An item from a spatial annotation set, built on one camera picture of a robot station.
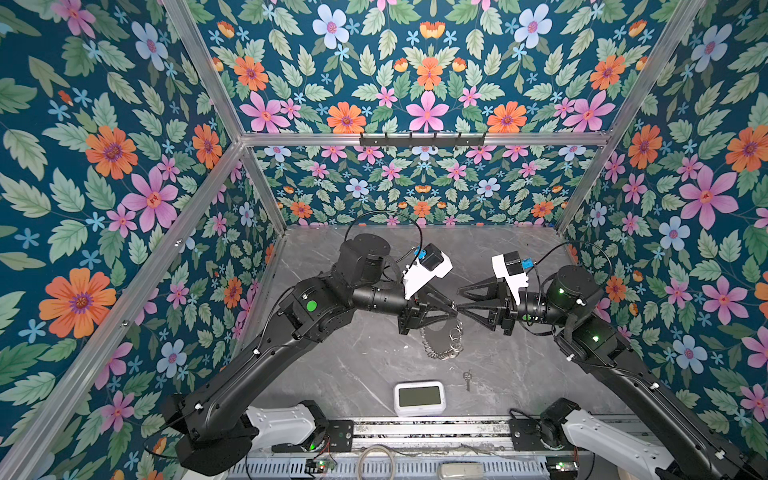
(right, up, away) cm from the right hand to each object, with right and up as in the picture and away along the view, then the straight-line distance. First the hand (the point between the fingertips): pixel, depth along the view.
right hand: (463, 298), depth 56 cm
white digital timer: (-7, -30, +21) cm, 37 cm away
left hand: (-2, -1, -7) cm, 7 cm away
